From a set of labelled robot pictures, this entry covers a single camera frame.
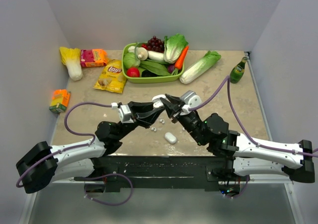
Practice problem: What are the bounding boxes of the toy mushroom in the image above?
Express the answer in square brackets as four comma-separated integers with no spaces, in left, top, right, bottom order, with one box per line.
[128,46,148,61]

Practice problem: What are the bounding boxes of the toy red tomato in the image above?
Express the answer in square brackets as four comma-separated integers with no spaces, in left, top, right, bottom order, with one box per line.
[126,67,140,77]

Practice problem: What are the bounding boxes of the purple cable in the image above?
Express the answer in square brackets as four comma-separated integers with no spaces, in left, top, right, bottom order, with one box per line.
[222,176,251,200]
[188,75,318,158]
[15,101,117,188]
[83,173,134,206]

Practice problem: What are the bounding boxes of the yellow white toy cabbage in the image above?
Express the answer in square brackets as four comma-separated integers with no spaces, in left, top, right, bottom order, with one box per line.
[59,47,83,81]

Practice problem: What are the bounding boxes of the green glass bottle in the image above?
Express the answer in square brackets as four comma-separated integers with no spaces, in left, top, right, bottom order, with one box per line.
[230,57,248,83]

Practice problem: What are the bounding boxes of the white earbud charging case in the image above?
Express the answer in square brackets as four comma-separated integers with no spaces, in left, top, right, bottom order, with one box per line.
[152,94,166,108]

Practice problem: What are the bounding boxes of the green plastic basket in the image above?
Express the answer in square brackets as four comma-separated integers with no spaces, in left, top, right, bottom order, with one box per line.
[122,43,185,83]

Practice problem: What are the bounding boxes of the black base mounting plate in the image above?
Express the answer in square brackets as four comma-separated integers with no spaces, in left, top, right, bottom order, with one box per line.
[75,155,248,193]

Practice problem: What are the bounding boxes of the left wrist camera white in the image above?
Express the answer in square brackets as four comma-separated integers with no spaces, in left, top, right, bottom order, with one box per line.
[111,102,133,124]

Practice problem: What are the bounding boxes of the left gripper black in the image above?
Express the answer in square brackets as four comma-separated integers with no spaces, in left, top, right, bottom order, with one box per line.
[115,101,165,141]

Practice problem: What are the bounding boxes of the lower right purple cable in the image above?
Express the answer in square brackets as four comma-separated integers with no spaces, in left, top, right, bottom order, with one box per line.
[222,176,251,200]

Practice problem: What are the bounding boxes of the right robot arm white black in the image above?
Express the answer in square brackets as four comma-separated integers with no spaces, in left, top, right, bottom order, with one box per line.
[160,91,315,183]

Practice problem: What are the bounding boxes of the yellow Lays chips bag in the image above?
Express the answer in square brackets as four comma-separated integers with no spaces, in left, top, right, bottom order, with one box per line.
[93,60,127,94]

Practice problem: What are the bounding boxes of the pink orange snack box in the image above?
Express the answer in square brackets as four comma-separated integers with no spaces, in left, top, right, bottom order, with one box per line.
[80,49,108,68]

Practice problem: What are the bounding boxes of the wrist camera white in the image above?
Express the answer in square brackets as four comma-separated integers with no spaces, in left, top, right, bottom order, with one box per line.
[111,102,133,124]
[180,90,202,116]

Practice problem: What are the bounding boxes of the toy green leaf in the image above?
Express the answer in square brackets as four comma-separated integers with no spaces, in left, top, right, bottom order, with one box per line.
[140,61,170,76]

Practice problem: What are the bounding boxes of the green toy napa cabbage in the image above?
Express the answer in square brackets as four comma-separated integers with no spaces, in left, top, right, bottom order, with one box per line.
[179,51,222,84]

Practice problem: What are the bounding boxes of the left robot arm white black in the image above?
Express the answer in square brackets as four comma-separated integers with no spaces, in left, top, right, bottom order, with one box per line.
[16,101,164,194]

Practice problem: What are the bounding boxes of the closed white oval case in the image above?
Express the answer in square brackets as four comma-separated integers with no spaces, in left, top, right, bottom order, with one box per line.
[164,132,177,145]

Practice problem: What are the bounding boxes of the toy cabbage in basket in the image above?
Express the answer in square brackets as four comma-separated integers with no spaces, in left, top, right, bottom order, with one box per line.
[163,33,188,64]

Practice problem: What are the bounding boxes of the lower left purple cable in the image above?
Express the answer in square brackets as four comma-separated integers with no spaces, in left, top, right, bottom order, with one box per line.
[83,173,134,206]

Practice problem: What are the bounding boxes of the toy orange carrot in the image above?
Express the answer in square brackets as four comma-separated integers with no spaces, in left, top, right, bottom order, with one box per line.
[171,46,189,75]

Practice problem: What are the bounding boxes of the toy purple grapes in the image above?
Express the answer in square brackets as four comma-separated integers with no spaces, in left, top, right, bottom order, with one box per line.
[141,36,164,53]

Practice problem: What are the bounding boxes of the toy purple onion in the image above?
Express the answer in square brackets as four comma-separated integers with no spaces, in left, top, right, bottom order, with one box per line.
[167,64,175,74]

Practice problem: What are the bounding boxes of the orange green small carton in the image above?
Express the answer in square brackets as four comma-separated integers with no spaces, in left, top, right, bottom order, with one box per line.
[49,89,71,114]

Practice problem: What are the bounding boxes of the toy white radish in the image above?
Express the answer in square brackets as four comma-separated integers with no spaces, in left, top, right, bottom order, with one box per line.
[148,51,165,62]

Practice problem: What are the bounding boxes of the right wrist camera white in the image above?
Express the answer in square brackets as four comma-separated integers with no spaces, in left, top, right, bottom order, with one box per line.
[180,90,202,116]

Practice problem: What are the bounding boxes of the toy round green cabbage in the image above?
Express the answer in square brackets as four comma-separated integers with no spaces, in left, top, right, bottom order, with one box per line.
[123,52,140,69]

